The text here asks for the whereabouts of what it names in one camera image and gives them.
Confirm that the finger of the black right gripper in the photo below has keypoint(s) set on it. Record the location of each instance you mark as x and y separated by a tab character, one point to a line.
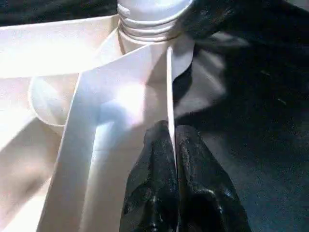
207	17

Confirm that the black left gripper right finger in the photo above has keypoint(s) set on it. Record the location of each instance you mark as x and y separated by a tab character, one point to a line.
207	195

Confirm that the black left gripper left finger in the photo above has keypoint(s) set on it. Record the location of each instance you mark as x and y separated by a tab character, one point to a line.
152	186

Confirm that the white plastic table leg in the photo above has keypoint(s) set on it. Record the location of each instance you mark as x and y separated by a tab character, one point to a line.
149	19

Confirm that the white plastic table top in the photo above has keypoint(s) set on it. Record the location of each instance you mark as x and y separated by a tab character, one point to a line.
72	96

